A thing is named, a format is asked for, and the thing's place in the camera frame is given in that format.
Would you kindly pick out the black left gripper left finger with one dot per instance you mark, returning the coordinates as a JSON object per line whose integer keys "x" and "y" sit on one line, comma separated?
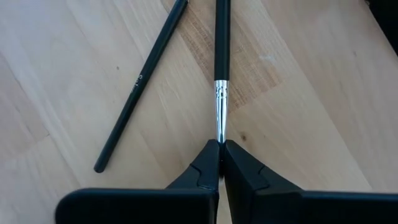
{"x": 186, "y": 202}

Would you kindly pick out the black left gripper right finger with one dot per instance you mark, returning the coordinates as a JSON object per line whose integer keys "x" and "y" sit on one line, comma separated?
{"x": 264, "y": 202}

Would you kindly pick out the wide flat black paintbrush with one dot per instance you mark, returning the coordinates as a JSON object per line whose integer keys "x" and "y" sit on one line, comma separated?
{"x": 140, "y": 84}

